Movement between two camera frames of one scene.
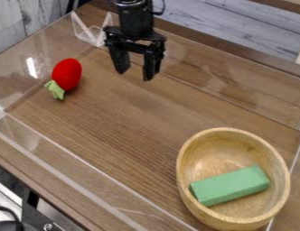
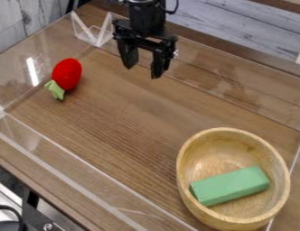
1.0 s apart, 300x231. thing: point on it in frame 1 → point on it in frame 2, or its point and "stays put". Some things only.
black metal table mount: (33, 220) stays put
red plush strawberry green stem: (65, 77) stays put
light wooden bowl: (218, 152) stays put
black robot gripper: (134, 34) → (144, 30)
